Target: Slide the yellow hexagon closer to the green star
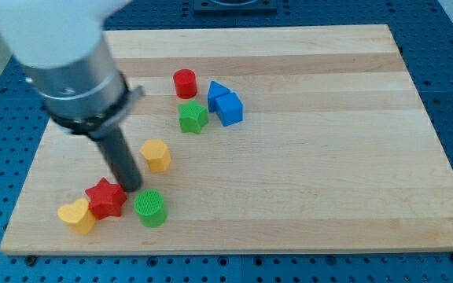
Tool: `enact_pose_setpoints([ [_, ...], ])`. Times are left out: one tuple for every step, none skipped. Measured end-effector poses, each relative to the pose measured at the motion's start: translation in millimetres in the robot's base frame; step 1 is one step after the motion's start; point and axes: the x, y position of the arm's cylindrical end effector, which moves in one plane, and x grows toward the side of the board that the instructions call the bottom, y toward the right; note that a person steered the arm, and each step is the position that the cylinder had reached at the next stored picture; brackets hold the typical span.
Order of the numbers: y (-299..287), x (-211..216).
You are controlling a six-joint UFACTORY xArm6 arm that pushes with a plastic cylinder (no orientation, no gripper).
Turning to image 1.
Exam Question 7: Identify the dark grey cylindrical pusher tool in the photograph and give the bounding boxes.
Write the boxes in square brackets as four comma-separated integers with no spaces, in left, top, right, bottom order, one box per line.
[95,127,143,193]

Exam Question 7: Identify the yellow hexagon block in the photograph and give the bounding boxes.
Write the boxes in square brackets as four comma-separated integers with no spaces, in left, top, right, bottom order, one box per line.
[139,138,171,173]

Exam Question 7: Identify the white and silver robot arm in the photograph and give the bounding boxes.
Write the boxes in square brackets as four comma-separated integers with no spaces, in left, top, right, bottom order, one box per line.
[0,0,144,192]

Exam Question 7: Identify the red star block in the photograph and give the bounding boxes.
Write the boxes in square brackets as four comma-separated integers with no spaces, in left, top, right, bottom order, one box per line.
[85,178,127,220]

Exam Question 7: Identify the green star block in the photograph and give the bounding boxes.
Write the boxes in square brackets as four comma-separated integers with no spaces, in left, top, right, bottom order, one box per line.
[178,99,208,134]

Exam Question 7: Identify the green cylinder block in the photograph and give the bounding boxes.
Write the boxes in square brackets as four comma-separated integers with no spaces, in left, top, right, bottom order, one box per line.
[133,189,168,228]

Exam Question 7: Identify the yellow heart block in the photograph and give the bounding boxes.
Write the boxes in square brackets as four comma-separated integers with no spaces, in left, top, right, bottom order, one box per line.
[57,198,97,235]

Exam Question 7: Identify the red cylinder block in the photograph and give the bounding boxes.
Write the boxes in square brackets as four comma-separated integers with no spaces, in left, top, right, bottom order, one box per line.
[173,68,197,99]

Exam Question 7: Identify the blue triangle block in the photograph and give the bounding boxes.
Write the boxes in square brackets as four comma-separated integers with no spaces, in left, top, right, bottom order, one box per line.
[207,81,230,112]

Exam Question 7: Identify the blue cube block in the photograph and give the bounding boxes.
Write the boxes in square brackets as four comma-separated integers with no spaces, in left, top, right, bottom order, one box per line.
[215,93,244,127]

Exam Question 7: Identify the dark mounting plate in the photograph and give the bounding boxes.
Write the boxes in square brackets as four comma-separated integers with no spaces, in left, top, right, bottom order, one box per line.
[192,0,278,13]

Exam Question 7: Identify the wooden board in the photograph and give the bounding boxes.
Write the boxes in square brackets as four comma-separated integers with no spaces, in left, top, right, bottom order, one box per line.
[0,24,453,255]

